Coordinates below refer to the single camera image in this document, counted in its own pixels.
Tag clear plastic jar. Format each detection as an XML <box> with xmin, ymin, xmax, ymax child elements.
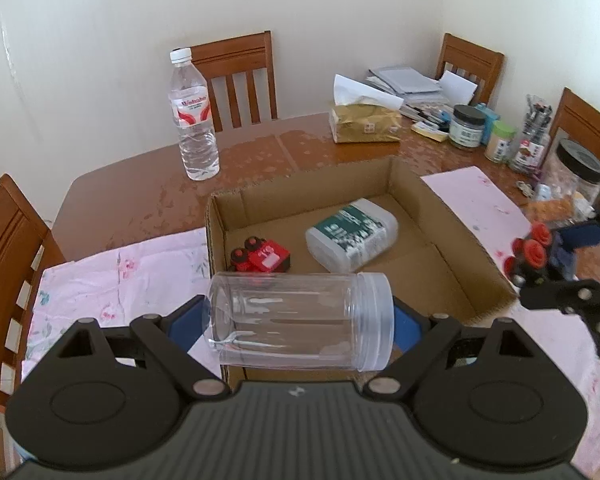
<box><xmin>202</xmin><ymin>272</ymin><xmax>396</xmax><ymax>372</ymax></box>

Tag black cube toy red buttons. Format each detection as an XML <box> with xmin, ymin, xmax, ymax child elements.
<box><xmin>502</xmin><ymin>221</ymin><xmax>577</xmax><ymax>288</ymax></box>

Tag red black toy truck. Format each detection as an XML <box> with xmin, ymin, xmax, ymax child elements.
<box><xmin>228</xmin><ymin>236</ymin><xmax>291</xmax><ymax>273</ymax></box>

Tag green white cotton swab box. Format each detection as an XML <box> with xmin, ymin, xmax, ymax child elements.
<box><xmin>306</xmin><ymin>198</ymin><xmax>399</xmax><ymax>273</ymax></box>

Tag large clear snack jar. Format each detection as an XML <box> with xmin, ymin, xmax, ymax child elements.
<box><xmin>527</xmin><ymin>138</ymin><xmax>600</xmax><ymax>223</ymax></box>

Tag pink floral tablecloth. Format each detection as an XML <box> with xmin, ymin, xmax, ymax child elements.
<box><xmin>21</xmin><ymin>167</ymin><xmax>600</xmax><ymax>474</ymax></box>

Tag pen holder jar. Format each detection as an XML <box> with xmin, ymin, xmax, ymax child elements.
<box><xmin>508</xmin><ymin>94</ymin><xmax>553</xmax><ymax>174</ymax></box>

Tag wooden chair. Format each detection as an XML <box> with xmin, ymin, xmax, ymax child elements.
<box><xmin>0</xmin><ymin>174</ymin><xmax>65</xmax><ymax>413</ymax></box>
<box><xmin>550</xmin><ymin>87</ymin><xmax>600</xmax><ymax>160</ymax></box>
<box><xmin>436</xmin><ymin>32</ymin><xmax>505</xmax><ymax>105</ymax></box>
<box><xmin>188</xmin><ymin>29</ymin><xmax>280</xmax><ymax>134</ymax></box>

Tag cardboard box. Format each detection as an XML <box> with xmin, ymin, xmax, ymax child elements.
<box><xmin>204</xmin><ymin>155</ymin><xmax>519</xmax><ymax>386</ymax></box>

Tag green lid small bottle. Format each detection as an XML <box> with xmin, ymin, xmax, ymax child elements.
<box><xmin>484</xmin><ymin>119</ymin><xmax>516</xmax><ymax>162</ymax></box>

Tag blue small box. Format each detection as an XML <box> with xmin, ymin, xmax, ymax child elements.
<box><xmin>476</xmin><ymin>103</ymin><xmax>500</xmax><ymax>136</ymax></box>

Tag black lid glass jar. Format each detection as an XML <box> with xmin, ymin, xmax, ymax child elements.
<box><xmin>449</xmin><ymin>104</ymin><xmax>486</xmax><ymax>150</ymax></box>

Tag wooden chair left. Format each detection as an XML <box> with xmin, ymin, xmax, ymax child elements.
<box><xmin>0</xmin><ymin>174</ymin><xmax>65</xmax><ymax>413</ymax></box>

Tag wooden chair far right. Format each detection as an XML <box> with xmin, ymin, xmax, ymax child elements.
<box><xmin>436</xmin><ymin>32</ymin><xmax>505</xmax><ymax>105</ymax></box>

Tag stack of papers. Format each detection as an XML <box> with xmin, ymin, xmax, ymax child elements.
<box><xmin>364</xmin><ymin>66</ymin><xmax>479</xmax><ymax>114</ymax></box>

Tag gold tissue pack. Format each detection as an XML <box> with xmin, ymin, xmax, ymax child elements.
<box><xmin>329</xmin><ymin>74</ymin><xmax>404</xmax><ymax>144</ymax></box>

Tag water bottle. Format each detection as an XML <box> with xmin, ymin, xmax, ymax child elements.
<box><xmin>169</xmin><ymin>48</ymin><xmax>220</xmax><ymax>181</ymax></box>

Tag wooden chair far middle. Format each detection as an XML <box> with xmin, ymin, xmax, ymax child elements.
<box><xmin>188</xmin><ymin>29</ymin><xmax>280</xmax><ymax>134</ymax></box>

